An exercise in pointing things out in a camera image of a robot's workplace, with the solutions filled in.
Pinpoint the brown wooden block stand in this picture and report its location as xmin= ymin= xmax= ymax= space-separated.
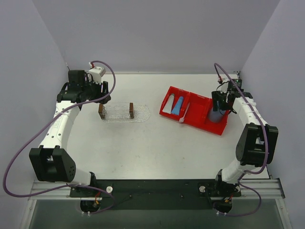
xmin=98 ymin=104 xmax=107 ymax=120

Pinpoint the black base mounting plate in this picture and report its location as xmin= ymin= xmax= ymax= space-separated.
xmin=70 ymin=179 xmax=241 ymax=211

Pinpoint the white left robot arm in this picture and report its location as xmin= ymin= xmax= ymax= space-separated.
xmin=29 ymin=67 xmax=111 ymax=197

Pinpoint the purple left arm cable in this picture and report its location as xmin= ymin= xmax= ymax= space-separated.
xmin=3 ymin=60 xmax=117 ymax=214

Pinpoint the blue toothpaste tube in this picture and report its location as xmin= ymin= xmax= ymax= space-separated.
xmin=171 ymin=96 xmax=184 ymax=115

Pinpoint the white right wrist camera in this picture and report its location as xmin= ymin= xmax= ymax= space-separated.
xmin=216 ymin=80 xmax=231 ymax=93

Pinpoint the white pink toothbrush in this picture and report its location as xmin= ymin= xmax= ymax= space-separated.
xmin=179 ymin=103 xmax=190 ymax=123

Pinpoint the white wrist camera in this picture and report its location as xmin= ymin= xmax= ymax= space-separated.
xmin=216 ymin=80 xmax=231 ymax=93
xmin=88 ymin=67 xmax=106 ymax=78

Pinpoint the clear textured acrylic tray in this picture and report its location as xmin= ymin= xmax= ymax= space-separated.
xmin=98 ymin=103 xmax=151 ymax=123

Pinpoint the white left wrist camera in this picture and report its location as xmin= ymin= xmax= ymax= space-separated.
xmin=88 ymin=67 xmax=106 ymax=78

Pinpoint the white toothpaste tube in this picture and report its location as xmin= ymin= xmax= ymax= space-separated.
xmin=163 ymin=94 xmax=175 ymax=114

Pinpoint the red plastic bin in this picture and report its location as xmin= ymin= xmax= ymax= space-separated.
xmin=159 ymin=86 xmax=229 ymax=135

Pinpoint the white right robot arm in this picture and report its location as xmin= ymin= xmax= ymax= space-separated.
xmin=208 ymin=79 xmax=278 ymax=195

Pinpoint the clear acrylic rack plate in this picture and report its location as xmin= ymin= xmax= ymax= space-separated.
xmin=105 ymin=103 xmax=130 ymax=121

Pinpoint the blue plastic cup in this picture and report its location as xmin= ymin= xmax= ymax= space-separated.
xmin=208 ymin=107 xmax=225 ymax=123

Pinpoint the aluminium front rail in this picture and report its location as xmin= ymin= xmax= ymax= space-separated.
xmin=28 ymin=177 xmax=286 ymax=201

